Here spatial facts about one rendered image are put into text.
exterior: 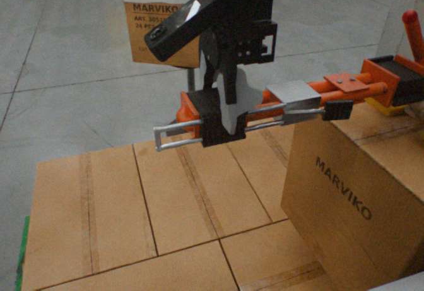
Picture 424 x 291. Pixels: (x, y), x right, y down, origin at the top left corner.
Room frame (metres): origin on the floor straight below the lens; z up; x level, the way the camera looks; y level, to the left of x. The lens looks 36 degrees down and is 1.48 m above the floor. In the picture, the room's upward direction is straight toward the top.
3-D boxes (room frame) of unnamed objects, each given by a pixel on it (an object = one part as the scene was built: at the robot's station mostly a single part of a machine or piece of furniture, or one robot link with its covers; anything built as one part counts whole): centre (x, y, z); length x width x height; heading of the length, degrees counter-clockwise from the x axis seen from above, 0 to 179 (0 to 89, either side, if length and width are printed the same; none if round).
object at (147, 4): (2.00, 0.15, 0.82); 0.60 x 0.40 x 0.40; 78
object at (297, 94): (0.48, -0.13, 1.19); 0.07 x 0.07 x 0.04; 20
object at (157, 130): (0.41, -0.07, 1.20); 0.31 x 0.03 x 0.05; 110
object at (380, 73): (0.55, -0.33, 1.20); 0.10 x 0.08 x 0.06; 20
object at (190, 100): (0.44, 0.00, 1.20); 0.08 x 0.07 x 0.05; 110
